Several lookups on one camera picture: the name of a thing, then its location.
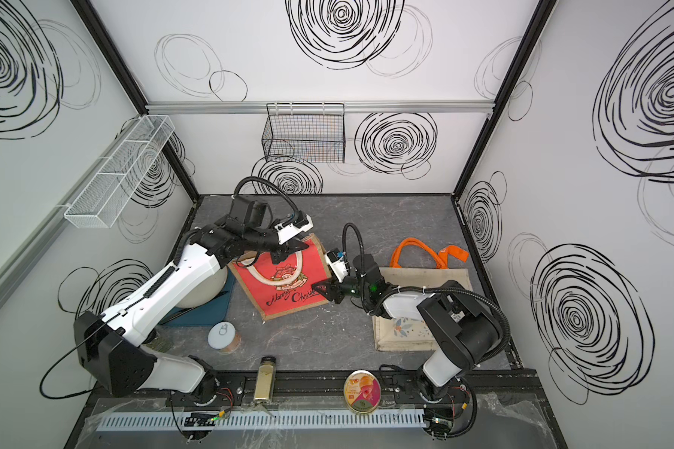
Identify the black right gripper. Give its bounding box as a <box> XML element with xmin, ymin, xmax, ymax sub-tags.
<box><xmin>311</xmin><ymin>271</ymin><xmax>371</xmax><ymax>307</ymax></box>

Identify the red jute Christmas bag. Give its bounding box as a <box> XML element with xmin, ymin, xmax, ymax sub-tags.
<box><xmin>230</xmin><ymin>234</ymin><xmax>331</xmax><ymax>321</ymax></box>

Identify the beige floral canvas tote bag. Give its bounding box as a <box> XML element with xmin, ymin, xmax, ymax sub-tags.
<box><xmin>373</xmin><ymin>238</ymin><xmax>472</xmax><ymax>352</ymax></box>

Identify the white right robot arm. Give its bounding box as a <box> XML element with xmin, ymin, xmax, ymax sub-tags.
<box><xmin>312</xmin><ymin>251</ymin><xmax>510</xmax><ymax>403</ymax></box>

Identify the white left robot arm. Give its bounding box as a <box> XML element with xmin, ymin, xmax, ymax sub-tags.
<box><xmin>74</xmin><ymin>196</ymin><xmax>313</xmax><ymax>406</ymax></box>

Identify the grey round plate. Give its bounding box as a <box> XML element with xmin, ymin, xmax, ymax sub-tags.
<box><xmin>176</xmin><ymin>268</ymin><xmax>228</xmax><ymax>309</ymax></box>

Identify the teal tray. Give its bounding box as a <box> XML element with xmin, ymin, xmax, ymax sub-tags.
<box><xmin>159</xmin><ymin>274</ymin><xmax>236</xmax><ymax>327</ymax></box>

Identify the white lidded jar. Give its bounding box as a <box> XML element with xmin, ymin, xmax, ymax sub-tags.
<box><xmin>207</xmin><ymin>321</ymin><xmax>242</xmax><ymax>354</ymax></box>

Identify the round pink tin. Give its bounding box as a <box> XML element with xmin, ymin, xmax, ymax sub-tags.
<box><xmin>344</xmin><ymin>370</ymin><xmax>382</xmax><ymax>415</ymax></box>

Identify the glass spice bottle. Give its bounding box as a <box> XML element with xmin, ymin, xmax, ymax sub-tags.
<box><xmin>254</xmin><ymin>355</ymin><xmax>276</xmax><ymax>403</ymax></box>

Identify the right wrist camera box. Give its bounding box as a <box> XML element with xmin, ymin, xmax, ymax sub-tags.
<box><xmin>325</xmin><ymin>248</ymin><xmax>349</xmax><ymax>282</ymax></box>

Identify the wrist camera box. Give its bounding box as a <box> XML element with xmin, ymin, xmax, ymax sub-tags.
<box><xmin>325</xmin><ymin>248</ymin><xmax>349</xmax><ymax>282</ymax></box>
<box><xmin>274</xmin><ymin>215</ymin><xmax>314</xmax><ymax>244</ymax></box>

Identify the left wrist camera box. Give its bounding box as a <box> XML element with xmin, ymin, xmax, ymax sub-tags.
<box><xmin>274</xmin><ymin>215</ymin><xmax>314</xmax><ymax>244</ymax></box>

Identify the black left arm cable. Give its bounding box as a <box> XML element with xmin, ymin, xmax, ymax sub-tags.
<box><xmin>232</xmin><ymin>176</ymin><xmax>303</xmax><ymax>223</ymax></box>

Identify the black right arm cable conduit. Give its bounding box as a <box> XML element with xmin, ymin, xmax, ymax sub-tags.
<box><xmin>341</xmin><ymin>223</ymin><xmax>511</xmax><ymax>360</ymax></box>

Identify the black wire wall basket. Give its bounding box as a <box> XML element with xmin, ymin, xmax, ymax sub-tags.
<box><xmin>261</xmin><ymin>112</ymin><xmax>346</xmax><ymax>164</ymax></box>

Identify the white slotted cable duct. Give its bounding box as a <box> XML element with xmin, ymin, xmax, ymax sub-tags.
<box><xmin>97</xmin><ymin>409</ymin><xmax>426</xmax><ymax>432</ymax></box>

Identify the aluminium wall rail back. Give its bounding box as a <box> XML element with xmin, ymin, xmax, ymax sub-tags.
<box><xmin>146</xmin><ymin>99</ymin><xmax>494</xmax><ymax>115</ymax></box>

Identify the aluminium wall rail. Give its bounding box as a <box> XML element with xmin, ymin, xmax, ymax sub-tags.
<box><xmin>0</xmin><ymin>114</ymin><xmax>142</xmax><ymax>338</ymax></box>
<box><xmin>146</xmin><ymin>99</ymin><xmax>494</xmax><ymax>115</ymax></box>

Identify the white wire wall shelf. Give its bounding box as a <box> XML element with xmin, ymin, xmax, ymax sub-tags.
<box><xmin>64</xmin><ymin>115</ymin><xmax>174</xmax><ymax>228</ymax></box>

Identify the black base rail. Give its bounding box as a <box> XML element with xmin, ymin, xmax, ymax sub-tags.
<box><xmin>84</xmin><ymin>367</ymin><xmax>544</xmax><ymax>412</ymax></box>

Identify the aluminium wall rail left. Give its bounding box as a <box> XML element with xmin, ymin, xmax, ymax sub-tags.
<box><xmin>0</xmin><ymin>114</ymin><xmax>142</xmax><ymax>338</ymax></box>

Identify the black corner frame post left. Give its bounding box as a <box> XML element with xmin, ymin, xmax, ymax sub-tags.
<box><xmin>70</xmin><ymin>0</ymin><xmax>200</xmax><ymax>204</ymax></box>

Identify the black corner frame post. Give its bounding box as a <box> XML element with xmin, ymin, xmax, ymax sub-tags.
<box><xmin>70</xmin><ymin>0</ymin><xmax>200</xmax><ymax>204</ymax></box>
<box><xmin>451</xmin><ymin>0</ymin><xmax>558</xmax><ymax>200</ymax></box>

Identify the black corner frame post right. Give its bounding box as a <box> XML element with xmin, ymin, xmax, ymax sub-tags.
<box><xmin>451</xmin><ymin>0</ymin><xmax>558</xmax><ymax>200</ymax></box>

